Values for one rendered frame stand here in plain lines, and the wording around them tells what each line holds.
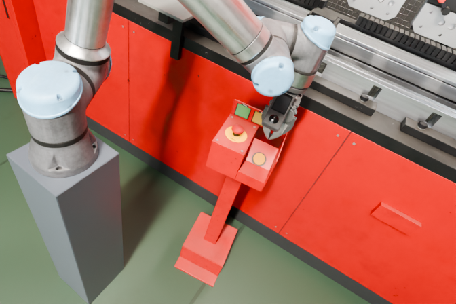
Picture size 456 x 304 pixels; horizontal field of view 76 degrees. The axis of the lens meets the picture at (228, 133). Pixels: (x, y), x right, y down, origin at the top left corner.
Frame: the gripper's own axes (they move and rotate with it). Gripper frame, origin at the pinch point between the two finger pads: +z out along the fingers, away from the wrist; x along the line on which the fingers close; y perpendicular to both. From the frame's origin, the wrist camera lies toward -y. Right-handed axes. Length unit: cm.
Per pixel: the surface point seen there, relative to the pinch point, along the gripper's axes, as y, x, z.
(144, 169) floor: 20, 57, 86
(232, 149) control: -5.4, 8.5, 5.4
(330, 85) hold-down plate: 32.0, -12.1, -3.9
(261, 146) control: 4.9, 1.0, 10.3
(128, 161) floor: 21, 69, 86
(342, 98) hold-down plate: 29.4, -17.5, -2.9
